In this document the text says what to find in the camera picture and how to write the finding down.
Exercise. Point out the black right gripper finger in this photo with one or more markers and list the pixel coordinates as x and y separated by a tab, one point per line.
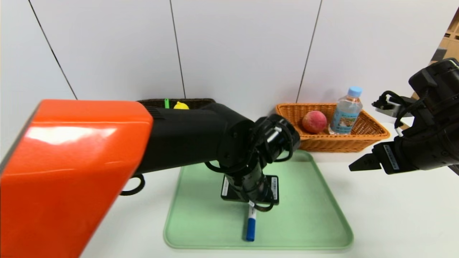
365	164

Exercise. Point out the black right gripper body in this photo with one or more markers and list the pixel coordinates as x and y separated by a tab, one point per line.
389	157

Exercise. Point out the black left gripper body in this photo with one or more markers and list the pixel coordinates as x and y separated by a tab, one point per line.
273	187

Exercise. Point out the white marker blue cap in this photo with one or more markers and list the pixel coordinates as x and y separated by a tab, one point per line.
251	224

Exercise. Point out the clear water bottle blue cap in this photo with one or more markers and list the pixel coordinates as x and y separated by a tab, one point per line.
346	114

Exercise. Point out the red peach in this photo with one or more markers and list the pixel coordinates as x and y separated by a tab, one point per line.
314	122

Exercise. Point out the yellow duck scooter toy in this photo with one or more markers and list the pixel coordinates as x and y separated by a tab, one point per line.
181	105

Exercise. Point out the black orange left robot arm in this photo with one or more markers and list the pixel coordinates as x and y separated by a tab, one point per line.
107	154

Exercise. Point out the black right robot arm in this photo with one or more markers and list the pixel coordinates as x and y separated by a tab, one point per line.
434	125

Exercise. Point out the orange wicker basket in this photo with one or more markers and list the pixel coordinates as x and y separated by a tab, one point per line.
340	141

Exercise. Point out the dark brown wicker basket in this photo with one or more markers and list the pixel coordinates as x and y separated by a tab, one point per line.
193	103

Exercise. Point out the light green plastic tray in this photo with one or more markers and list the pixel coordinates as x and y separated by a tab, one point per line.
315	222

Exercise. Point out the wooden cabinet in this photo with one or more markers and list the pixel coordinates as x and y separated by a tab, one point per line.
450	39

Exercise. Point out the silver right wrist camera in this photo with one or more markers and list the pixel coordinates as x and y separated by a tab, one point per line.
389	105

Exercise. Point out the grey wall box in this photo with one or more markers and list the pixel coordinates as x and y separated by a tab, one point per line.
438	54

